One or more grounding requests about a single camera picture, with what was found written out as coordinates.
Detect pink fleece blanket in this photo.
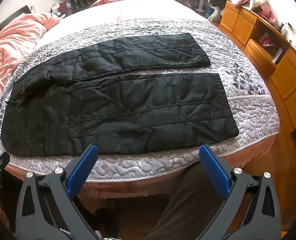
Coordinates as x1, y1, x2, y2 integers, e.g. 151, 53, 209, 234
0, 12, 61, 140

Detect white bag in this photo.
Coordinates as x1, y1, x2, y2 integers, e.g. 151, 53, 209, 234
208, 6, 223, 22

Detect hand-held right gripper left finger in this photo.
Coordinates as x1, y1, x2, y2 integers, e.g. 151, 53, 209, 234
15, 144, 106, 240

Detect black pants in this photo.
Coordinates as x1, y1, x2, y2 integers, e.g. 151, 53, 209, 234
0, 32, 240, 157

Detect bed with pink sheet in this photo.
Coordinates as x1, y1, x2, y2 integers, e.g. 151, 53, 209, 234
0, 0, 281, 207

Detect dark headboard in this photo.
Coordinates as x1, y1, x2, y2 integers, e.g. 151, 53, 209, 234
0, 5, 30, 38

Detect wooden dresser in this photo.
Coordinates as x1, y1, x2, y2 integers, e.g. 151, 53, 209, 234
219, 0, 296, 131

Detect grey quilted bedspread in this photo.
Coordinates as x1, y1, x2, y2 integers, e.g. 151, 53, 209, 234
0, 17, 281, 183

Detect pink pillow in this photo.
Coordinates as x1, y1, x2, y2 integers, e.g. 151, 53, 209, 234
90, 0, 129, 7

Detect cluttered bedside table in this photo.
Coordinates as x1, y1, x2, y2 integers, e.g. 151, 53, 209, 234
50, 2, 74, 18

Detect red bag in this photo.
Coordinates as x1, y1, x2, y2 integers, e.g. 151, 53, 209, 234
259, 32, 276, 47

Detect person's leg in brown trousers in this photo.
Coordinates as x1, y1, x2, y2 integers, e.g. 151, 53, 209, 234
142, 164, 226, 240

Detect white device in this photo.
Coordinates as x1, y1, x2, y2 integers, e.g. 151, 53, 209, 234
280, 22, 296, 43

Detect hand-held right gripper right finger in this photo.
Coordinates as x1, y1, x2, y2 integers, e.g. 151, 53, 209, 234
195, 143, 283, 240

